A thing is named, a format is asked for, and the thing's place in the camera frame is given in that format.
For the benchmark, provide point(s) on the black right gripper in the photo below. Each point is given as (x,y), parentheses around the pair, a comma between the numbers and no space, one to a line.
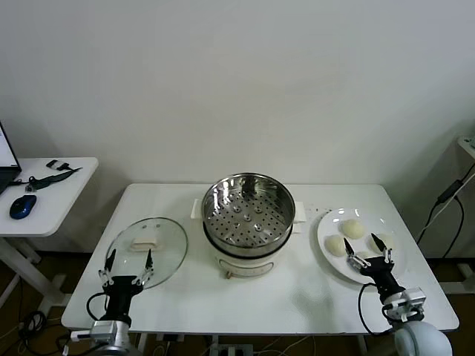
(380,272)

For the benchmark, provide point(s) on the small black card device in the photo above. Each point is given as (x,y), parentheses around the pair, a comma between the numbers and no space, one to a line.
(55,164)

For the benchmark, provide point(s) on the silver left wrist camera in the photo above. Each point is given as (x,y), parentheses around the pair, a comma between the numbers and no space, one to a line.
(109,331)

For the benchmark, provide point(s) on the white floor power strip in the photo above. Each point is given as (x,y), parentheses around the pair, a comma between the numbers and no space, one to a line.
(230,350)

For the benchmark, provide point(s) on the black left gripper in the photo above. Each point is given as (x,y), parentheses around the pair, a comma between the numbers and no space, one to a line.
(118,293)

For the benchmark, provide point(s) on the perforated steel steamer basket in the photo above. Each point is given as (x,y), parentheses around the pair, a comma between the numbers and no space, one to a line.
(237,233)

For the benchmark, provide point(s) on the white shelf stand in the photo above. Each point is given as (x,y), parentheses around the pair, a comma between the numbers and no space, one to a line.
(468,150)

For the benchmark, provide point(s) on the round glass pot lid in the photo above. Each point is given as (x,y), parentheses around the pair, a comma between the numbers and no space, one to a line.
(167,252)

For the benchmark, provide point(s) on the black laptop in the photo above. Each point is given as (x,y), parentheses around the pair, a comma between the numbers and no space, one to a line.
(5,148)

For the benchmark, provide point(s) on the blue computer mouse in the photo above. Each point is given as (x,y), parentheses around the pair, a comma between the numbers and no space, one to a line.
(22,205)

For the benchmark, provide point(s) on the large white plate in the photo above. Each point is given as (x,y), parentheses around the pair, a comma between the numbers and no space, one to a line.
(330,230)

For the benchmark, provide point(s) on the white electric cooker pot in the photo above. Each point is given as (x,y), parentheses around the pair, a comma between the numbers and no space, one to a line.
(245,265)

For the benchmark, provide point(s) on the white side table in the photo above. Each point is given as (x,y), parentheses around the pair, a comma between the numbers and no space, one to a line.
(55,200)

